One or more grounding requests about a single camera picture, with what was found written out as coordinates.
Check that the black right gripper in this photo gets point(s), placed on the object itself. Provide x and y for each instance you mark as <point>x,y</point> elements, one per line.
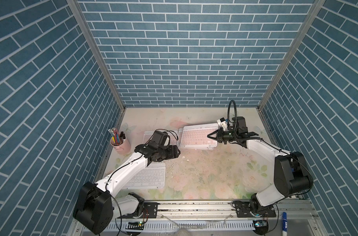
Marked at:
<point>219,135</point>

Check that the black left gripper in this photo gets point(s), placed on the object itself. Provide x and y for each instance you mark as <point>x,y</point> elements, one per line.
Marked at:
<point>172,152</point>

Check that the pink keyboard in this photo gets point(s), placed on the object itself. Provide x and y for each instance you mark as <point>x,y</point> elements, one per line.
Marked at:
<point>196,139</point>
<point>173,134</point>
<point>202,126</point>

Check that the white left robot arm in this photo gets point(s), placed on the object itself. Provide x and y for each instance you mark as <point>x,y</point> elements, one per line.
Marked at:
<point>97,205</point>

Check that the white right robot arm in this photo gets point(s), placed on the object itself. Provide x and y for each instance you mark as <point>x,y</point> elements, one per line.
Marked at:
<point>290,174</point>

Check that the white key keyboard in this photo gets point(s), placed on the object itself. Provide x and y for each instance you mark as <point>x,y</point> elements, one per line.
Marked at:
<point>152,177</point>

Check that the pink pen holder cup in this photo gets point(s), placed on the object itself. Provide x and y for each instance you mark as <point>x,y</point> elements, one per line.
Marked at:
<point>123,148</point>

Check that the coloured pens bundle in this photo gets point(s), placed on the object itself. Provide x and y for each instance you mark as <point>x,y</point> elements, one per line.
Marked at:
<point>118,137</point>

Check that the blue white marker pen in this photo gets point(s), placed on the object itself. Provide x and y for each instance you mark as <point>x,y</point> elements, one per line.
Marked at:
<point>284,224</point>

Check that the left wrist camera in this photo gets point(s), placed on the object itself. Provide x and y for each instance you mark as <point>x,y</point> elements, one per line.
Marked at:
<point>160,138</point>

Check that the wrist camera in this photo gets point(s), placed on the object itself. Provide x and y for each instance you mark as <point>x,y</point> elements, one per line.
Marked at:
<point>160,138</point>
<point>239,124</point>

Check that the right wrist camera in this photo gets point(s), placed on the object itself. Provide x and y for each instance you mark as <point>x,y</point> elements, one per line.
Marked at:
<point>239,124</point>

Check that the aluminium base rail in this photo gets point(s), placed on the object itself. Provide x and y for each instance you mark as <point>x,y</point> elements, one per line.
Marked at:
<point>214,215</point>

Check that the aluminium corner post right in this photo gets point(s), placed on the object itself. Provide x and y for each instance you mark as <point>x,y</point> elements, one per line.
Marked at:
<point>305,26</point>

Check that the aluminium corner post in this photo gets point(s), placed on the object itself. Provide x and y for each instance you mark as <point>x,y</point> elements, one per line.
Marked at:
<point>79,17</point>
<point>305,26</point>

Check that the aluminium corner post left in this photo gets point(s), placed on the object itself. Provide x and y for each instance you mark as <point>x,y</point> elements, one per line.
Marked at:
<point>79,17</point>

